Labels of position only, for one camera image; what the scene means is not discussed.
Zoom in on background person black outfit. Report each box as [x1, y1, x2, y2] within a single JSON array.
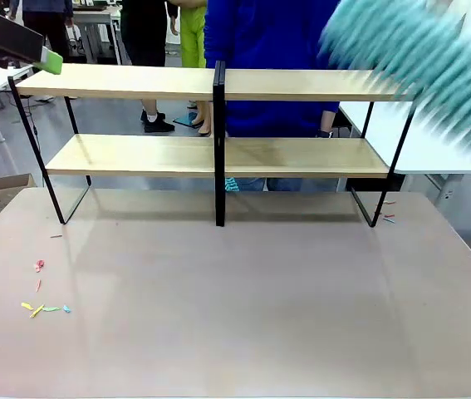
[[120, 0, 180, 135]]

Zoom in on cardboard box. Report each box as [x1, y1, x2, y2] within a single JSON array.
[[0, 173, 37, 217]]

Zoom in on person in blue sweater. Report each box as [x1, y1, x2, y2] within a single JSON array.
[[203, 0, 341, 193]]

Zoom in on person left forearm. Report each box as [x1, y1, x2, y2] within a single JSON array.
[[319, 109, 337, 139]]

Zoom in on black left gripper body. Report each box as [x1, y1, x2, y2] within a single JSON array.
[[0, 12, 47, 68]]

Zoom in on large white table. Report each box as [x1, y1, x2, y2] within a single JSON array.
[[336, 99, 471, 209]]

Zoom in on background person dark clothes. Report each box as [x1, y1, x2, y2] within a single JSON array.
[[7, 0, 79, 101]]

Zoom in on grey background table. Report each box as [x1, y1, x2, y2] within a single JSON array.
[[67, 7, 122, 66]]

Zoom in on teal flat floor item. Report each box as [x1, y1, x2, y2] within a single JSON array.
[[172, 111, 204, 128]]

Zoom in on background person lime outfit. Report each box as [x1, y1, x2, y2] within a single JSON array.
[[179, 0, 214, 137]]

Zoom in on wooden shelf black frame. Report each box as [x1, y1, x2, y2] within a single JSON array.
[[7, 60, 417, 229]]

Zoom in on large teal chenille duster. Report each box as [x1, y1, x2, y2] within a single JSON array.
[[316, 0, 471, 168]]

